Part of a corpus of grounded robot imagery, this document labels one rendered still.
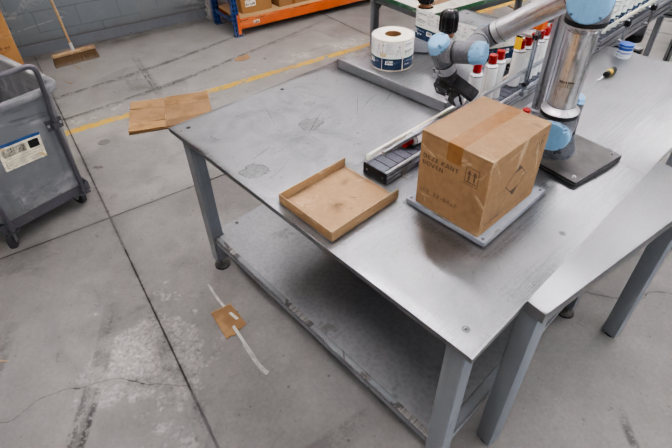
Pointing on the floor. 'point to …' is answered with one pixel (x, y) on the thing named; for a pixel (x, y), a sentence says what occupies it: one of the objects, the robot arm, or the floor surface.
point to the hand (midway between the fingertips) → (461, 105)
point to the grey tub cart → (32, 150)
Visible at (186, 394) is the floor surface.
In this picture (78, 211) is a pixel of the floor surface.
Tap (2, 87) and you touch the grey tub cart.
